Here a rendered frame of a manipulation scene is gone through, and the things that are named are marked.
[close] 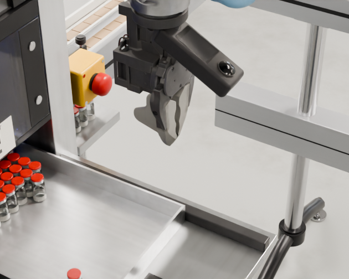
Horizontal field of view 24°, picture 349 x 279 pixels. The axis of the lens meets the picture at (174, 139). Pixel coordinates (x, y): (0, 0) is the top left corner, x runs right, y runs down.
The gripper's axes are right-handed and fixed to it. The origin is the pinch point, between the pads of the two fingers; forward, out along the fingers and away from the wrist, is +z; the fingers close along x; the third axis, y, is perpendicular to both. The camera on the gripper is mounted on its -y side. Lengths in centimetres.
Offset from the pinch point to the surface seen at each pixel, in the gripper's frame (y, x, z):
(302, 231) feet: 9, -88, 96
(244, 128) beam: 28, -84, 64
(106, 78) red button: 24.4, -17.8, 8.4
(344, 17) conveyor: 4, -82, 22
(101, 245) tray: 10.0, 5.5, 21.3
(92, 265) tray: 8.7, 9.6, 21.4
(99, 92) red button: 24.6, -16.1, 10.4
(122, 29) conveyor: 39, -44, 16
